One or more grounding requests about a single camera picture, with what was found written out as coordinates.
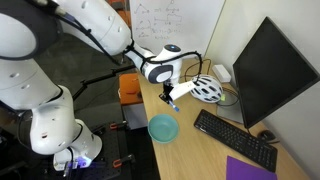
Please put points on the white bicycle helmet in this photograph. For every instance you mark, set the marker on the white bicycle helmet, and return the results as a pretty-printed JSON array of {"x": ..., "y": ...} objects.
[{"x": 206, "y": 88}]

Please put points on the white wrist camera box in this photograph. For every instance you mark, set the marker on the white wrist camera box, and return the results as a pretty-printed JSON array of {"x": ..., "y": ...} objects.
[{"x": 182, "y": 90}]

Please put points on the grey monitor stand base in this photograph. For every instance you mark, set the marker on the grey monitor stand base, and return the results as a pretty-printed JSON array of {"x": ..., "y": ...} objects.
[{"x": 230, "y": 114}]

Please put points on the whiteboard with drawings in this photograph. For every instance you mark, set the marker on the whiteboard with drawings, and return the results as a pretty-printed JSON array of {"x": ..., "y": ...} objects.
[{"x": 176, "y": 23}]

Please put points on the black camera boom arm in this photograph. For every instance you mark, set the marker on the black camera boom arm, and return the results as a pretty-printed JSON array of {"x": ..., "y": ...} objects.
[{"x": 100, "y": 78}]

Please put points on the black computer monitor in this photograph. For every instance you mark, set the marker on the black computer monitor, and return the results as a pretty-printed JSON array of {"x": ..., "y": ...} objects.
[{"x": 270, "y": 73}]

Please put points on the black computer mouse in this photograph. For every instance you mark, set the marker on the black computer mouse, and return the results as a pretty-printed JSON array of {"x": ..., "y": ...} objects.
[{"x": 266, "y": 135}]

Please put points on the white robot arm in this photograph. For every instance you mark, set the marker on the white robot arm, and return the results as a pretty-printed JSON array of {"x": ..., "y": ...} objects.
[{"x": 93, "y": 20}]

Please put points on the black computer keyboard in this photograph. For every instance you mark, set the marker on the black computer keyboard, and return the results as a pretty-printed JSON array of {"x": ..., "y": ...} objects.
[{"x": 235, "y": 140}]

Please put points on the white rectangular box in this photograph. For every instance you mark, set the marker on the white rectangular box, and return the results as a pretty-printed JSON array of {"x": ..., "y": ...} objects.
[{"x": 221, "y": 73}]

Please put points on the grey cabinet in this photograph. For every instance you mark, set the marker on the grey cabinet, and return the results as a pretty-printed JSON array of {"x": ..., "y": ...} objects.
[{"x": 134, "y": 116}]

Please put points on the teal bowl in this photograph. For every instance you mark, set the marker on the teal bowl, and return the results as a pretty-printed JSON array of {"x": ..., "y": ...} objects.
[{"x": 163, "y": 128}]

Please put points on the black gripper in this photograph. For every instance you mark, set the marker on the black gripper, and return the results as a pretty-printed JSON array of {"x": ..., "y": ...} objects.
[{"x": 167, "y": 88}]

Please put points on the purple paper sheet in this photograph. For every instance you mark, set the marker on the purple paper sheet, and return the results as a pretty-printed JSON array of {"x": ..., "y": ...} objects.
[{"x": 250, "y": 170}]

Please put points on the blue and white marker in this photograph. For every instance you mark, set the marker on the blue and white marker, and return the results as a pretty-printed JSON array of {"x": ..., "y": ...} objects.
[{"x": 174, "y": 106}]

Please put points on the orange and black clamp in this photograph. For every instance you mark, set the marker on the orange and black clamp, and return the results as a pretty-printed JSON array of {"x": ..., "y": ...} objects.
[
  {"x": 118, "y": 126},
  {"x": 123, "y": 161}
]

